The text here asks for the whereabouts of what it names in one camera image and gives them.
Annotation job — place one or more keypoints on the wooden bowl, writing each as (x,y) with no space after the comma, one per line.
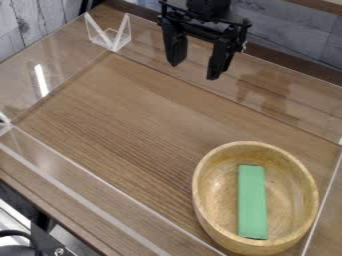
(291,196)

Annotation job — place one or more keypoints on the black metal table bracket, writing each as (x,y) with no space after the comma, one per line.
(48,245)

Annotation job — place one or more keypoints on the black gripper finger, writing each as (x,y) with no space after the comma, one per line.
(220,58)
(175,42)

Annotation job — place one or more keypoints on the clear acrylic enclosure wall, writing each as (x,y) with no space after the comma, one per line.
(104,129)

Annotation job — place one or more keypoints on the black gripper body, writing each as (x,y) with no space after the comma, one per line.
(205,19)

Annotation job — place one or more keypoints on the green rectangular block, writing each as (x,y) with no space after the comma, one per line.
(251,203)

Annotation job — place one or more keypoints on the clear acrylic corner bracket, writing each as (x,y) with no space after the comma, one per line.
(109,38)

